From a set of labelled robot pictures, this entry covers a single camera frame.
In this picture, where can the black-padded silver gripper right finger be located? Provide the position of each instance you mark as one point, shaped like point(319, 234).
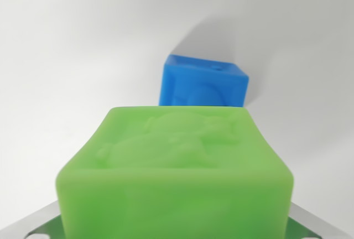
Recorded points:
point(307, 225)

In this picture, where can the black-padded silver gripper left finger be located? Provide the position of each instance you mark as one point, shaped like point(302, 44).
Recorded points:
point(41, 222)

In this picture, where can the green embossed cube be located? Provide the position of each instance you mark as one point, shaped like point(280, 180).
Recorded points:
point(174, 189)

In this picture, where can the blue embossed cube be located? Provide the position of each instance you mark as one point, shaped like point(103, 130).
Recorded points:
point(204, 84)

